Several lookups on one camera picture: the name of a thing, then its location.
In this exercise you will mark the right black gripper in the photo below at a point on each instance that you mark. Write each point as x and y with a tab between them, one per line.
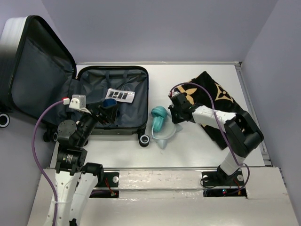
176	120

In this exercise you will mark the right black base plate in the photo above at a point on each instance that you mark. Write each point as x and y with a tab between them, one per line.
214	187

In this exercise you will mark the black towel with tan flowers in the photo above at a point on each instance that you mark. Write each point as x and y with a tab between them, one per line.
223	101

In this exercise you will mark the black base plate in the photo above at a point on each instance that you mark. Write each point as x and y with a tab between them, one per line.
214	187
108	188

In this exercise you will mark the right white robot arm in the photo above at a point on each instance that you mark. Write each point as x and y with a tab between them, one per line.
239	129

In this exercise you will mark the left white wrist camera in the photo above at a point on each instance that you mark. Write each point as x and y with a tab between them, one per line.
76	102

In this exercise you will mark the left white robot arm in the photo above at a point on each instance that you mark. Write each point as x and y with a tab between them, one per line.
75	179

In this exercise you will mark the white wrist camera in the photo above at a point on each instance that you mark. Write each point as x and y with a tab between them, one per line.
173	94
76	102

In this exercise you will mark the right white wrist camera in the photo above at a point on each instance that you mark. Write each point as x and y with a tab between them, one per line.
173	94

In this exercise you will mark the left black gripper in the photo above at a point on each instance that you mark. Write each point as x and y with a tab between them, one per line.
109	113

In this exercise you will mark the teal cat-ear headphones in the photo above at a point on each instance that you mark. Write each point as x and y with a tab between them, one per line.
163	129

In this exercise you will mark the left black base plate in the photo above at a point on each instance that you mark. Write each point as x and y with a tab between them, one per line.
108	188

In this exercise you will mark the blue cylindrical cup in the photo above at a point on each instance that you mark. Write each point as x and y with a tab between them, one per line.
110	103

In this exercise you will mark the black open suitcase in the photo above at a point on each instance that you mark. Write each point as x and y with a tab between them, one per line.
37	71

